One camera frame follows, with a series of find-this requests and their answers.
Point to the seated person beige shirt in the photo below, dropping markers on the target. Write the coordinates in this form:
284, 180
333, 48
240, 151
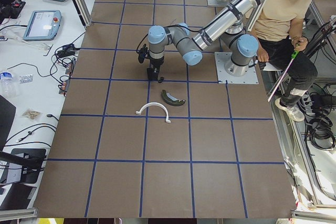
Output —
279, 30

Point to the white curved plastic bracket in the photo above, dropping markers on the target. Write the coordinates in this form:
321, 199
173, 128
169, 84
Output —
154, 106

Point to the green brake shoe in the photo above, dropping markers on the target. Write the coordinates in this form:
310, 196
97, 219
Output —
171, 100

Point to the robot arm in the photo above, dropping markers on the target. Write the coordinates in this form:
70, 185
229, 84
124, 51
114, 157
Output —
227, 25

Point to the black laptop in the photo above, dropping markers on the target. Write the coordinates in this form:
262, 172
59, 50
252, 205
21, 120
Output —
22, 165

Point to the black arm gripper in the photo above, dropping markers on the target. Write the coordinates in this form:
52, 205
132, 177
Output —
155, 62

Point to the near teach pendant tablet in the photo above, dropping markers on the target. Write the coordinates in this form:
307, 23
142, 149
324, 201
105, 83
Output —
43, 25

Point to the clear plastic bottle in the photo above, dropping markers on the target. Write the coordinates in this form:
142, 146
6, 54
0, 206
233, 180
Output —
10, 84

